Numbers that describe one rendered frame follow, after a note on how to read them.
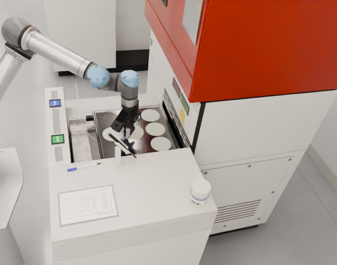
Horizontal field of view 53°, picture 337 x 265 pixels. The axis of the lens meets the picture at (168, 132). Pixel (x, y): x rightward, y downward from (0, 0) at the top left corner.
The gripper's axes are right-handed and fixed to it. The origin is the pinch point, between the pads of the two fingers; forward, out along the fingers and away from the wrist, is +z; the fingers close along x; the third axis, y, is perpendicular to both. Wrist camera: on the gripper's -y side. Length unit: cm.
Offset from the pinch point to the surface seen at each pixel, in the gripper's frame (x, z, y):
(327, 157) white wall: -98, 76, 148
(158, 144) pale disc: -14.6, 1.3, 7.1
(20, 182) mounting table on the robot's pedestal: 24, 9, -43
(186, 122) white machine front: -23.5, -12.6, 15.3
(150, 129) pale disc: -5.1, 1.3, 13.8
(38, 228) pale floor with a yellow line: 48, 91, -28
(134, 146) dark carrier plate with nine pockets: -6.5, 1.4, -1.1
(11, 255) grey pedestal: 30, 61, -57
